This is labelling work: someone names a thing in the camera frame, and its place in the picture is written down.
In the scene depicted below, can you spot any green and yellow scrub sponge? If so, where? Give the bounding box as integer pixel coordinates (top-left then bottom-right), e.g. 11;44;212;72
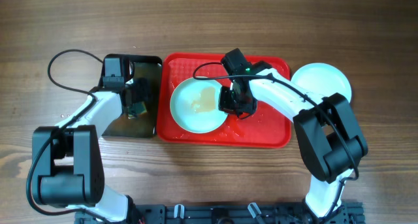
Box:
127;102;147;119

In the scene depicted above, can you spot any white plate with ketchup streak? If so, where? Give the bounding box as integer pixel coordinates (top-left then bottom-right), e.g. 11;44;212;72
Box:
169;78;227;134

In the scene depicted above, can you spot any white plate with ketchup blob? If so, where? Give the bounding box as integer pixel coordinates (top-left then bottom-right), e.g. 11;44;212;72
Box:
291;63;352;103

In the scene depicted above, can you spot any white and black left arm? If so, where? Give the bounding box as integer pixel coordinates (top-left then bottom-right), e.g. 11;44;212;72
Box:
25;77;152;223

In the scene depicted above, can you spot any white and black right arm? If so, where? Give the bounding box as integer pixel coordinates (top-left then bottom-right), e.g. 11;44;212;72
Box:
219;59;368;222

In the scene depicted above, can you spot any black water tray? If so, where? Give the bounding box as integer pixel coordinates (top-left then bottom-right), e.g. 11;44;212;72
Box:
102;54;163;138

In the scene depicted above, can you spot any red plastic serving tray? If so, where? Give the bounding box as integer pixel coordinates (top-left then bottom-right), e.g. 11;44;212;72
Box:
156;52;291;148

